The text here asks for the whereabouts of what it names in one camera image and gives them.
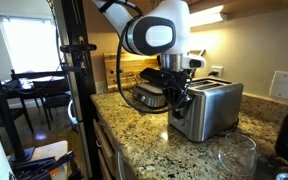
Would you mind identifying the dark dining table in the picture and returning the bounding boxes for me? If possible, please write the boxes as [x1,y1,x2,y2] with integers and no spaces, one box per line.
[2,71,71,129]

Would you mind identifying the wooden cabinet drawers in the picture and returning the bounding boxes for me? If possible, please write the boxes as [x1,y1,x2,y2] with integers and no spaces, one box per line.
[93,120,134,180]

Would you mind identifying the round silver kitchen appliance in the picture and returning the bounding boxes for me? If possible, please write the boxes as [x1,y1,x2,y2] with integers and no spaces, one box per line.
[132,83,166,108]

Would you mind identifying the white wall plate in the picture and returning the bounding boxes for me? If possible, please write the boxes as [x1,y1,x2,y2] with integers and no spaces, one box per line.
[269,71,288,100]

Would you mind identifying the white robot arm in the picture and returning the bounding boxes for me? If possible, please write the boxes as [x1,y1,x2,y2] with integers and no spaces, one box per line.
[92,0,206,108]

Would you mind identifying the white wall outlet with plug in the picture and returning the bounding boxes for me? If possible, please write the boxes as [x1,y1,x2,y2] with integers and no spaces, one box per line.
[209,66,223,78]

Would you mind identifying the wooden cutting board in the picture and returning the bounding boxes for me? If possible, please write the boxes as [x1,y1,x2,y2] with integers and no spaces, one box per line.
[103,53,159,92]

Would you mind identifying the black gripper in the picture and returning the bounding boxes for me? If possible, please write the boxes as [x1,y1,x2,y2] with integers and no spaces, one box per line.
[140,68,192,108]

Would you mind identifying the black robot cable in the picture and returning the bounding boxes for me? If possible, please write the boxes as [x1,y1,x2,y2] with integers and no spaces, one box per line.
[98,0,193,115]

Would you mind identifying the black metal stand pole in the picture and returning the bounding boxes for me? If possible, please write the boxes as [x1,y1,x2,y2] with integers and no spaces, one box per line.
[53,0,101,180]

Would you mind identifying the clear glass bowl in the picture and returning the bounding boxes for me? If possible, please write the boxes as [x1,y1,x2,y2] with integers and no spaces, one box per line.
[218,133,257,177]

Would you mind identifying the bright window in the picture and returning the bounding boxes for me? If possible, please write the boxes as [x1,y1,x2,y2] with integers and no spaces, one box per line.
[0,14,60,73]

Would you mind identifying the stainless steel toaster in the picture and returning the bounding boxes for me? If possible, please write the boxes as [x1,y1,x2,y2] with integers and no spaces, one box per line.
[168,78,243,142]

